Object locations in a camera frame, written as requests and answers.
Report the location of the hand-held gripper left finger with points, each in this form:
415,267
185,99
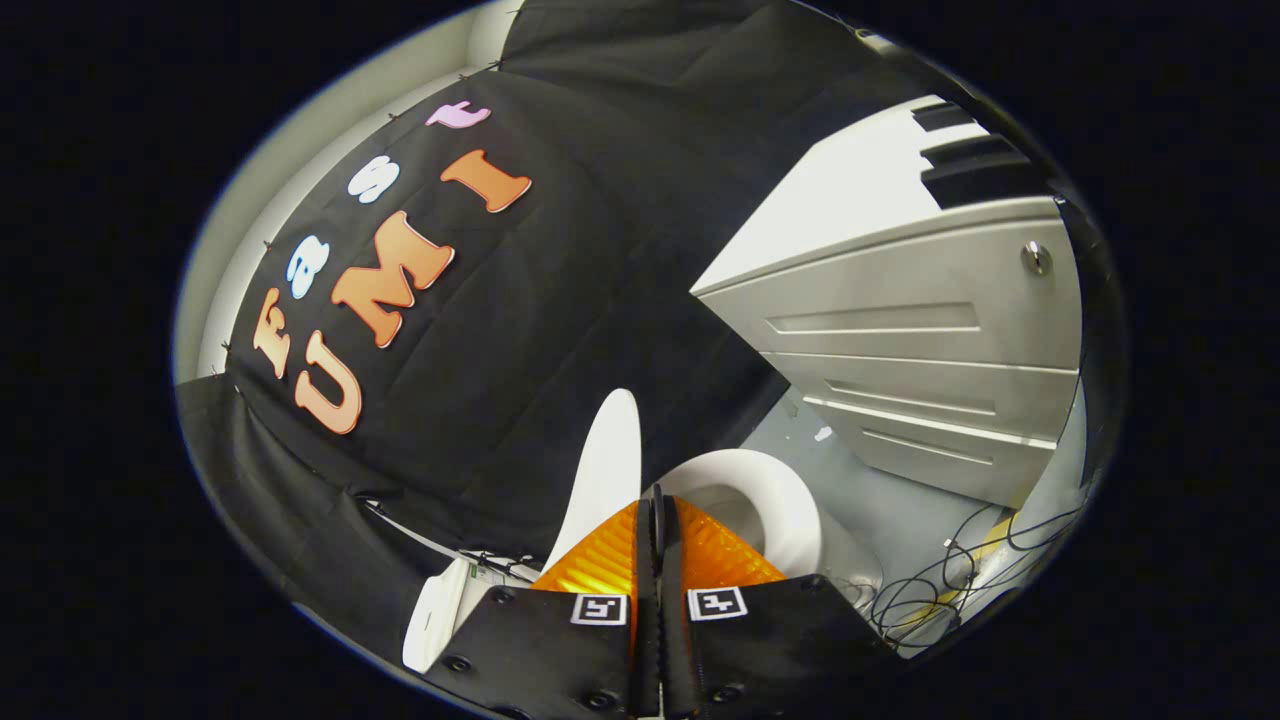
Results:
560,660

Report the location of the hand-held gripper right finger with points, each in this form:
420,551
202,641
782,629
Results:
770,650

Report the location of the white toilet tank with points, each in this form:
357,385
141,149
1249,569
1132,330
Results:
435,615

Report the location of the white toilet bowl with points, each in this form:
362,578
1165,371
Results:
790,500

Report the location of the yellow strip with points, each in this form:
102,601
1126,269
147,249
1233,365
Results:
990,545

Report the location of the black backdrop cloth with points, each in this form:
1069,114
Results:
560,330

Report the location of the white drawer cabinet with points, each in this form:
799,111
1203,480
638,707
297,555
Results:
900,270

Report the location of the silver cabinet knob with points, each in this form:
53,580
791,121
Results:
1036,258

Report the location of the large black block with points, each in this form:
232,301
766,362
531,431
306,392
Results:
985,180

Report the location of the small black block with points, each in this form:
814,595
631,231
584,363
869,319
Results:
940,115

